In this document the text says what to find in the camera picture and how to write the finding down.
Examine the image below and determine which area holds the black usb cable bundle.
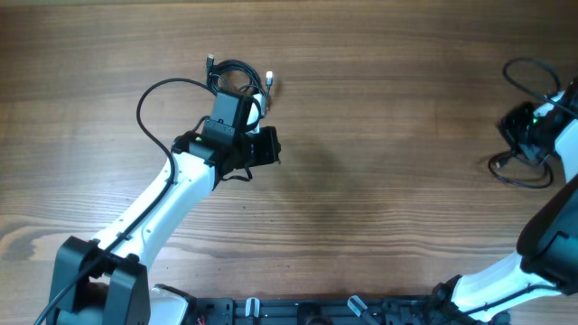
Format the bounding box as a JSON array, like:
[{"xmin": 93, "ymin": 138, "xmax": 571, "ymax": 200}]
[{"xmin": 205, "ymin": 53, "xmax": 275, "ymax": 114}]

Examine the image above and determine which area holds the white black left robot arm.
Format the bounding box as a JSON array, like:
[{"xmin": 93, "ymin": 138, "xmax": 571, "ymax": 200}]
[{"xmin": 39, "ymin": 90, "xmax": 280, "ymax": 324}]

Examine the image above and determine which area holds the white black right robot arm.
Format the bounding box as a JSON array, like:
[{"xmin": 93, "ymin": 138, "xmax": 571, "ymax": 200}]
[{"xmin": 422, "ymin": 80, "xmax": 577, "ymax": 324}]

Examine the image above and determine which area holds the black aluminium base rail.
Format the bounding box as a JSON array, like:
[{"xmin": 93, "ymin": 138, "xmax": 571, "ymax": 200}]
[{"xmin": 186, "ymin": 295, "xmax": 477, "ymax": 325}]

